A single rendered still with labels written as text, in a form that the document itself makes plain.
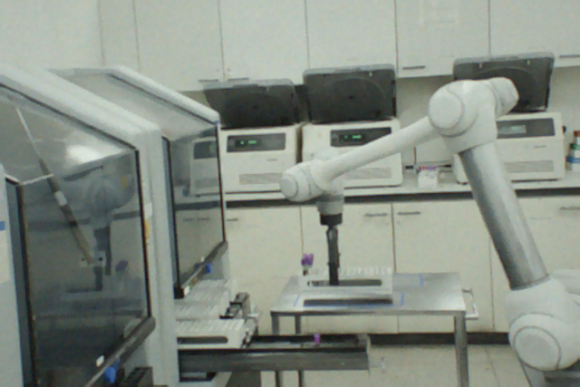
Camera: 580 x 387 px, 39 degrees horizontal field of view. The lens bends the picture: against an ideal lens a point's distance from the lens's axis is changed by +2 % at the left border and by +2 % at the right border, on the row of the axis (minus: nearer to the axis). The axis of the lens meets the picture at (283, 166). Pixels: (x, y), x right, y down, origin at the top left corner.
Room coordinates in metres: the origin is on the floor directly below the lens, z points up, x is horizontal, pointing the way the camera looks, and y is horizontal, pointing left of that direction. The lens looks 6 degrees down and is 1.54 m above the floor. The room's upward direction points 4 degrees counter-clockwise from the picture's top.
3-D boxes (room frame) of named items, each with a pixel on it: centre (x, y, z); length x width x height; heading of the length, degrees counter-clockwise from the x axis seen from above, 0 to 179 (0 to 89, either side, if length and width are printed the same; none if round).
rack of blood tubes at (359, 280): (2.55, -0.18, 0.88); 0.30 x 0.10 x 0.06; 82
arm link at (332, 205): (2.55, -0.14, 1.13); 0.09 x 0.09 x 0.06
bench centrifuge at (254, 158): (4.82, 0.16, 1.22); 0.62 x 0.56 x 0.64; 170
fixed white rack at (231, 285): (2.68, 0.34, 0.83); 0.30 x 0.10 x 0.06; 82
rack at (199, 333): (2.22, 0.29, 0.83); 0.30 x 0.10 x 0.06; 82
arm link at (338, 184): (2.54, -0.13, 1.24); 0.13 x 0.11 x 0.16; 145
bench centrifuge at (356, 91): (4.74, -0.42, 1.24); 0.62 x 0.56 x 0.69; 172
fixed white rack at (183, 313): (2.38, 0.38, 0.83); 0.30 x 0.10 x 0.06; 82
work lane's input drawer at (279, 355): (2.19, 0.12, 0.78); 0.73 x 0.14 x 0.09; 82
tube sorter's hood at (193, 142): (2.48, 0.51, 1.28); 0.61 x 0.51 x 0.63; 172
